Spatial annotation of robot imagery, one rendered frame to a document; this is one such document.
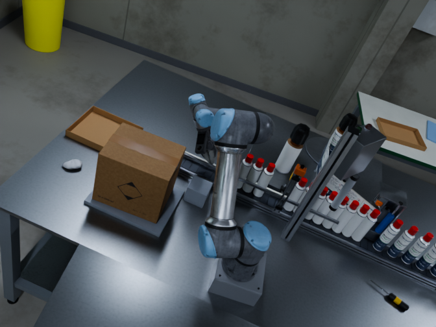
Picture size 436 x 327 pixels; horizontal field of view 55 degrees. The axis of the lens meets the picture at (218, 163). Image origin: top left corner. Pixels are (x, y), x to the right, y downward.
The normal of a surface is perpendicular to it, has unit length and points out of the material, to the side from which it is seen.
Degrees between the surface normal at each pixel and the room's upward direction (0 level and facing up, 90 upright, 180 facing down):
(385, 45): 90
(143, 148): 0
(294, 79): 90
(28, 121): 0
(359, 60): 90
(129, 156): 0
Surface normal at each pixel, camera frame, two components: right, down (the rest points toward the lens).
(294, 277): 0.29, -0.72
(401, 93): -0.17, 0.61
